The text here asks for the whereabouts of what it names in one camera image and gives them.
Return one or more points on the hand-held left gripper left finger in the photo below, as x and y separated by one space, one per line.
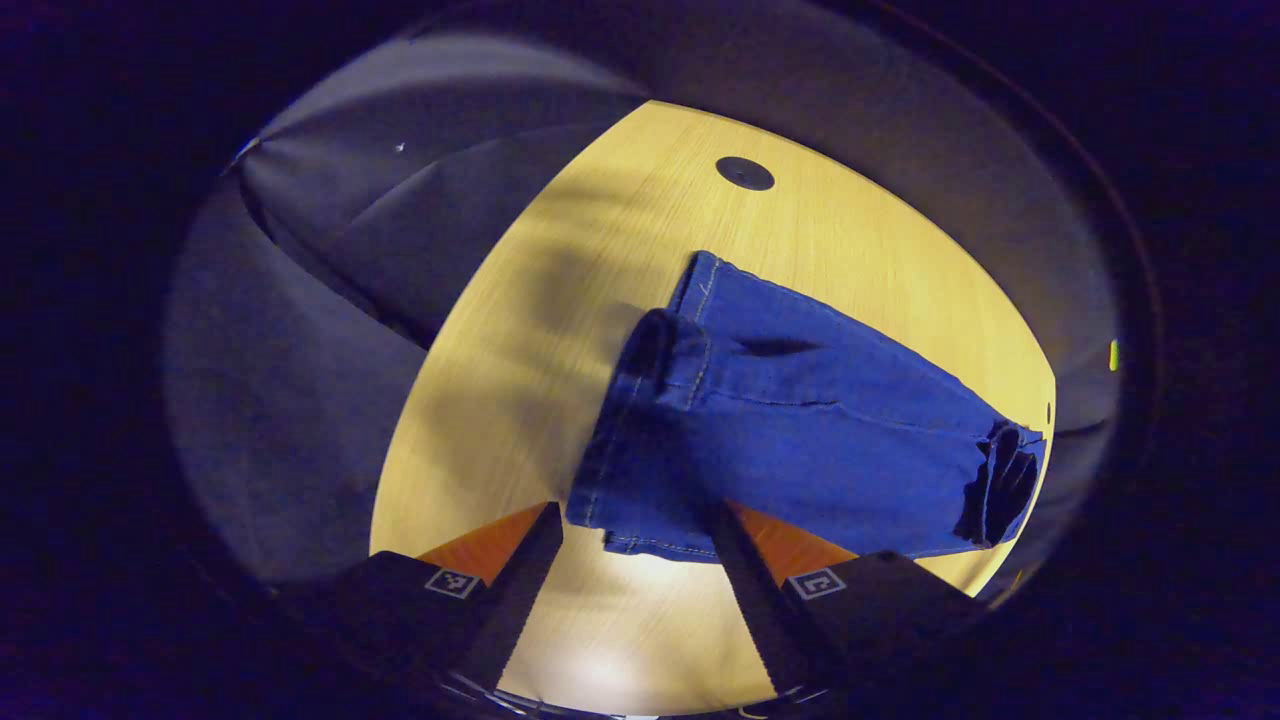
520 590

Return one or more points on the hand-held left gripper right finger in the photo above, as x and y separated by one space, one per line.
750 590

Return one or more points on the blue jeans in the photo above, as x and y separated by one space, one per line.
800 420

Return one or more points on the black backdrop cloth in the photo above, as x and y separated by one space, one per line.
300 400

